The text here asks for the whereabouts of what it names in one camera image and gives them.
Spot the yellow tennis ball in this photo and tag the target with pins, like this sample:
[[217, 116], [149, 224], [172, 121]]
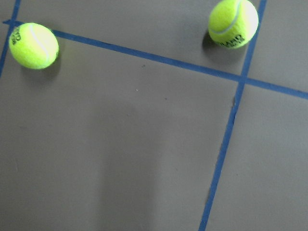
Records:
[[33, 46], [233, 23]]

